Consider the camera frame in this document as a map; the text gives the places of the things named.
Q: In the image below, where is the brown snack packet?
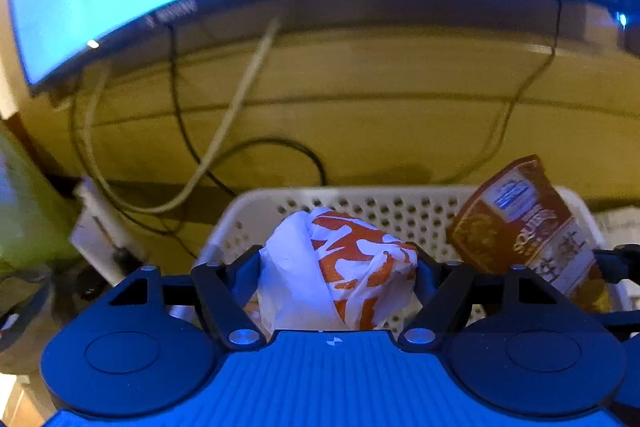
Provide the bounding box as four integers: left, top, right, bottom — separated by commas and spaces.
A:
445, 154, 607, 299

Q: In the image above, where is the white orange plastic bag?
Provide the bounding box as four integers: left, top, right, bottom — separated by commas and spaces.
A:
256, 207, 420, 339

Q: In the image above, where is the thin black cable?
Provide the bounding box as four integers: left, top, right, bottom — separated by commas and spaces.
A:
475, 0, 563, 172

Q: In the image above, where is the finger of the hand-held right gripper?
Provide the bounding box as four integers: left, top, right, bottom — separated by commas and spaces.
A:
594, 244, 640, 287
606, 309, 640, 341

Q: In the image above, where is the white perforated plastic basket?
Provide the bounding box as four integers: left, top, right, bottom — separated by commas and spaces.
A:
192, 187, 632, 333

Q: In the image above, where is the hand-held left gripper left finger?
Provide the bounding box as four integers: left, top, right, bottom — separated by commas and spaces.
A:
107, 245, 269, 353

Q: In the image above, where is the black looped cable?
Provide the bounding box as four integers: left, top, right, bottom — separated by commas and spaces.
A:
167, 24, 328, 260

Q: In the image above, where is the white cable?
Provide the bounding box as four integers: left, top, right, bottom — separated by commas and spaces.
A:
82, 19, 281, 214

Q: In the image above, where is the white power strip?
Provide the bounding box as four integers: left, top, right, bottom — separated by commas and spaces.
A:
69, 177, 148, 290

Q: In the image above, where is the green translucent object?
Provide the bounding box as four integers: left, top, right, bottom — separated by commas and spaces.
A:
0, 127, 83, 280

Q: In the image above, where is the wooden desktop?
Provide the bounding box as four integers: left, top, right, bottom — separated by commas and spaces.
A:
50, 177, 640, 308

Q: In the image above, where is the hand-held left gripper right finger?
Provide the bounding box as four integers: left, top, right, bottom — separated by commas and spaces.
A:
397, 251, 557, 354

